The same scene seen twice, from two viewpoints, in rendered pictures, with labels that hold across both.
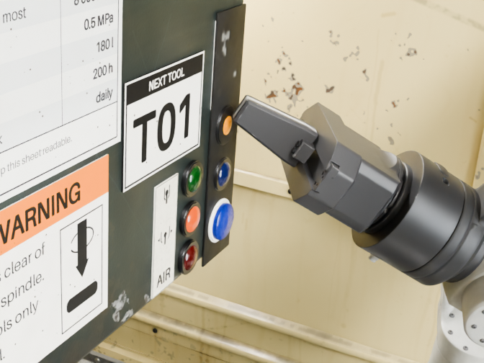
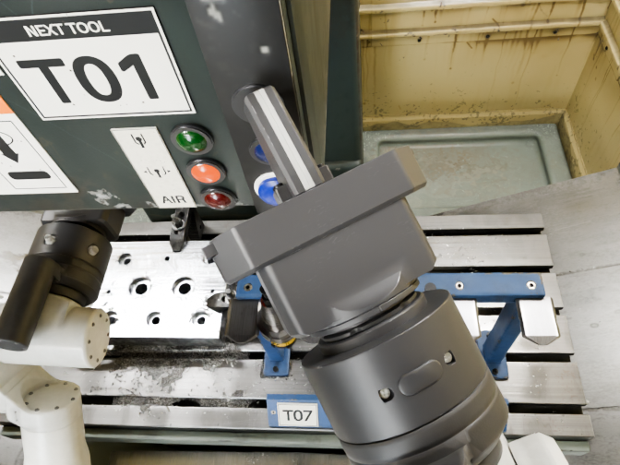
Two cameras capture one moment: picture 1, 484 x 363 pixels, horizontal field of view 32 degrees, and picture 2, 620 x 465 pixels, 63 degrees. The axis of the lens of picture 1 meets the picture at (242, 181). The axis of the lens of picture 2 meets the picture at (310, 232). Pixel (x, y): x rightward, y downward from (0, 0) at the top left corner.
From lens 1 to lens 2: 60 cm
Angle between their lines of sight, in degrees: 64
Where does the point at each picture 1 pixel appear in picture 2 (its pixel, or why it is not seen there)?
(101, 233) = (26, 141)
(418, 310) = not seen: outside the picture
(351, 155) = (239, 255)
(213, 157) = (238, 130)
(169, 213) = (156, 157)
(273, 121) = (263, 139)
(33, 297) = not seen: outside the picture
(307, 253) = not seen: outside the picture
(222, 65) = (219, 33)
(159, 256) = (154, 183)
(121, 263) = (85, 171)
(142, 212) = (99, 143)
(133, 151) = (38, 89)
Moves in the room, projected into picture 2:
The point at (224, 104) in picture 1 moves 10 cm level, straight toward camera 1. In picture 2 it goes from (244, 81) to (68, 147)
